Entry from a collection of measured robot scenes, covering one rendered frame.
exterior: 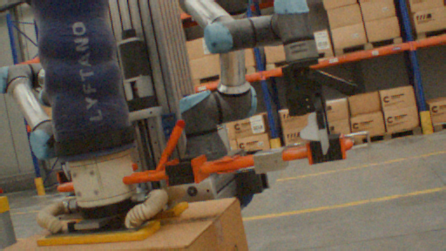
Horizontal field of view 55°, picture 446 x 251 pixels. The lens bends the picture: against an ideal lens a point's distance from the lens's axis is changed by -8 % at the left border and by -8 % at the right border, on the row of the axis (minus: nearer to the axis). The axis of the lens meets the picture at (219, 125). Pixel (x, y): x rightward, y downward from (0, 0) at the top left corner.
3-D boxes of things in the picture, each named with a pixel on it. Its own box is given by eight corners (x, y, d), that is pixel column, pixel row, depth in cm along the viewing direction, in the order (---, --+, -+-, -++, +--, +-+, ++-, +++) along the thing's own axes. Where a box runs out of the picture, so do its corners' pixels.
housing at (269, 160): (255, 174, 105) (251, 155, 105) (261, 168, 111) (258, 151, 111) (285, 170, 103) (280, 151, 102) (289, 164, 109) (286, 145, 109)
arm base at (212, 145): (194, 157, 172) (188, 131, 172) (233, 151, 168) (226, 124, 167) (179, 165, 158) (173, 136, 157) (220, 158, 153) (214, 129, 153)
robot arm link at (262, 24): (240, 23, 115) (254, 12, 105) (280, 16, 118) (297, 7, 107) (246, 52, 116) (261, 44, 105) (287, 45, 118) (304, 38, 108)
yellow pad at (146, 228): (37, 247, 114) (31, 229, 114) (58, 235, 124) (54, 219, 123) (144, 241, 103) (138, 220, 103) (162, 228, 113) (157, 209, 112)
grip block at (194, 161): (165, 188, 111) (160, 165, 110) (181, 179, 120) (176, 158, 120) (197, 184, 108) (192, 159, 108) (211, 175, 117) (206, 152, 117)
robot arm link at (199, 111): (181, 133, 167) (174, 97, 166) (217, 125, 170) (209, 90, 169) (187, 134, 155) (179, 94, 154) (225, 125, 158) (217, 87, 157)
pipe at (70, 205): (37, 232, 116) (32, 212, 116) (88, 207, 140) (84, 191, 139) (144, 224, 105) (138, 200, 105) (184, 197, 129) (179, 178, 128)
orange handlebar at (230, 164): (28, 200, 128) (25, 187, 127) (84, 179, 156) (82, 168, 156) (354, 153, 98) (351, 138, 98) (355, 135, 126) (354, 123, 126)
